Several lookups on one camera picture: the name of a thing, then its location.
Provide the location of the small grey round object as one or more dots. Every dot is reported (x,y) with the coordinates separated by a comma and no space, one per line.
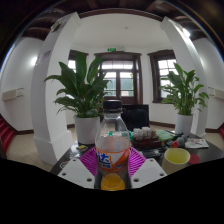
(181,141)

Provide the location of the red-carpeted staircase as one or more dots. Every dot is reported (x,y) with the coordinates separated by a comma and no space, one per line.
(5,133)
(222,131)

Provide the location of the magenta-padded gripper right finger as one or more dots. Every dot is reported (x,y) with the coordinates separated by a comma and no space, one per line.
(148,170)

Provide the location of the small red round object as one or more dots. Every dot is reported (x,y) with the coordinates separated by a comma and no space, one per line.
(174,144)

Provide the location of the dark-framed window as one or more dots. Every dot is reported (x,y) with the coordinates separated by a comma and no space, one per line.
(71,63)
(163,70)

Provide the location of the orange soda plastic bottle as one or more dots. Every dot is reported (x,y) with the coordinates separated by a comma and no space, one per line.
(112,143)

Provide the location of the paper notice on pillar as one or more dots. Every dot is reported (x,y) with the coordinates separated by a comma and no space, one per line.
(43,57)

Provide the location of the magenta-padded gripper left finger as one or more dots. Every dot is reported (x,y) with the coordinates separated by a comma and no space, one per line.
(75,170)

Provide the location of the white wall-mounted unit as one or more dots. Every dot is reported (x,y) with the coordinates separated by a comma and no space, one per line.
(218,94)
(10,95)

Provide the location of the white booklet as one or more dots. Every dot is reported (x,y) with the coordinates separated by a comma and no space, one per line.
(196,143)

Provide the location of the potted plant in white pot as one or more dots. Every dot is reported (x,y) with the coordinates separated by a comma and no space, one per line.
(87,128)
(184,123)

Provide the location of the green exit sign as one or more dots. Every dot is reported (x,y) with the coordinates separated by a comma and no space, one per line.
(111,49)

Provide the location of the green cloth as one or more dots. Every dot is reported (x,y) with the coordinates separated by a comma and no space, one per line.
(164,135)

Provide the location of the dark wooden double door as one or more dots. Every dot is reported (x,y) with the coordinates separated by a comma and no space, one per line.
(121,56)

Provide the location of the bright wall lamp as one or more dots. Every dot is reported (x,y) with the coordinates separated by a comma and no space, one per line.
(186,32)

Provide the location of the pale yellow cup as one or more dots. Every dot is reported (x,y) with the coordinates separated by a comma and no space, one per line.
(175,158)

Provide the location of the small yellow black item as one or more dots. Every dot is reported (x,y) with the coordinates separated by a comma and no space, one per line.
(82,148)

